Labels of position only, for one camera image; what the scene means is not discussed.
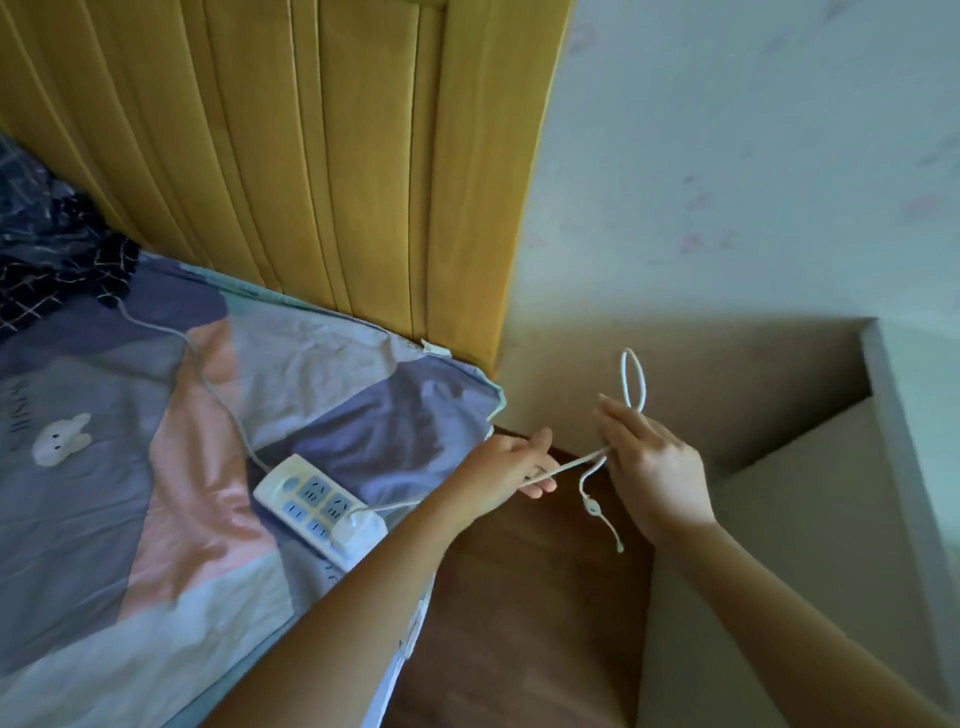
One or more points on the person's right hand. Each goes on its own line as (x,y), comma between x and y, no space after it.
(664,480)

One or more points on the person's left hand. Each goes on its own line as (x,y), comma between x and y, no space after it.
(495,469)

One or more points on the person's left thumb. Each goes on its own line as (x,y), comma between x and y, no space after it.
(541,488)

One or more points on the person's right thumb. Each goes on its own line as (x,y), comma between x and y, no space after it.
(611,439)

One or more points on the person's right forearm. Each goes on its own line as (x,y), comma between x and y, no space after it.
(787,637)

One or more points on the person's left forearm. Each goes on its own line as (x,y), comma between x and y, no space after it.
(352,615)

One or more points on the white charger plug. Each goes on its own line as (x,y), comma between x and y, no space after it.
(354,532)

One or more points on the beige bedside cabinet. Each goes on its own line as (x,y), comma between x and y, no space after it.
(810,510)

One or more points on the white power strip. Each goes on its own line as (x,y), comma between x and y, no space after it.
(300,499)

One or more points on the pastel patterned bed sheet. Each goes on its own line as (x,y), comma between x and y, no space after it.
(150,480)

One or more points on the yellow padded headboard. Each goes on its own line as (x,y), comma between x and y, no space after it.
(300,165)

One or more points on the dark plaid blanket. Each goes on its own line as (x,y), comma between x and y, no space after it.
(52,247)

